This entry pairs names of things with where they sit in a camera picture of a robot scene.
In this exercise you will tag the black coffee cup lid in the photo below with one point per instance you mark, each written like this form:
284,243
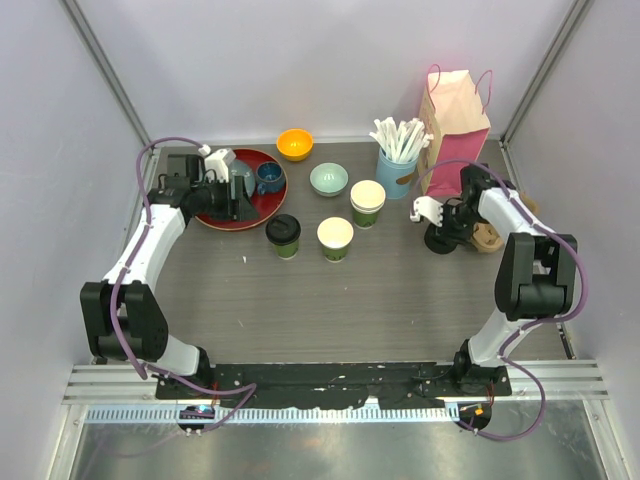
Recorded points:
283,226

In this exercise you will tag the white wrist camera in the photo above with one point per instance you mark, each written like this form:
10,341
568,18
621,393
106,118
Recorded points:
216,163
426,208

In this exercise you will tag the stack of black lids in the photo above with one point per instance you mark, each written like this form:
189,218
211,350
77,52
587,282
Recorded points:
440,240

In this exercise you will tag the red round tray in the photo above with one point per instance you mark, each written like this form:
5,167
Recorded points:
266,205

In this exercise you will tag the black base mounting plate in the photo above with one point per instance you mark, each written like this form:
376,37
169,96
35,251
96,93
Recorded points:
339,386

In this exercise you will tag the brown cardboard cup carrier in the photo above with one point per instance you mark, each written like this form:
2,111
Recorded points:
486,239

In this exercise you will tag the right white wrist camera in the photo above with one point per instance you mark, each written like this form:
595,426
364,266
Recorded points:
426,208

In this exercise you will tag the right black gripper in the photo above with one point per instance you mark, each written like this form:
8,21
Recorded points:
461,237

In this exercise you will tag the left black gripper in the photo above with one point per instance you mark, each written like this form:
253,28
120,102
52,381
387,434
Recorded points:
239,209

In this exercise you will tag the green paper cup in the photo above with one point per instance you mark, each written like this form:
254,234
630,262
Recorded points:
285,248
335,235

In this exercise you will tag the pink paper bag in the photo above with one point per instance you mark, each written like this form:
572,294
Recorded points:
454,111

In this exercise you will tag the dark blue ceramic cup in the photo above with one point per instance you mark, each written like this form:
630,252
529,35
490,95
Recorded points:
270,178

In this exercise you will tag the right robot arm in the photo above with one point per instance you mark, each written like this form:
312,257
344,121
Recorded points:
535,280

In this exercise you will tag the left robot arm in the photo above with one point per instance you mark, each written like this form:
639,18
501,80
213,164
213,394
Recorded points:
122,317

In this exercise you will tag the bundle of white straws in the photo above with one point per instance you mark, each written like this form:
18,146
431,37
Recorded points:
401,142

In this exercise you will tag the light green bowl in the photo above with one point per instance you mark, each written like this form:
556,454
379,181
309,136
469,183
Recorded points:
328,179

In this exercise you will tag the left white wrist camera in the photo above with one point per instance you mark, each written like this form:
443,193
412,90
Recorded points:
216,163

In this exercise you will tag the orange bowl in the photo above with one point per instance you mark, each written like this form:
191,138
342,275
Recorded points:
295,144

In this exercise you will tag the aluminium front rail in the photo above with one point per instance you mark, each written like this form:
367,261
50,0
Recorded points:
116,394

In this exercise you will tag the large blue-grey plate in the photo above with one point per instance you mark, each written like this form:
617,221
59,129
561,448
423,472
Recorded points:
240,168

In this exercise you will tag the light blue straw holder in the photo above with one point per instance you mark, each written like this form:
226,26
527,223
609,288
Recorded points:
394,177

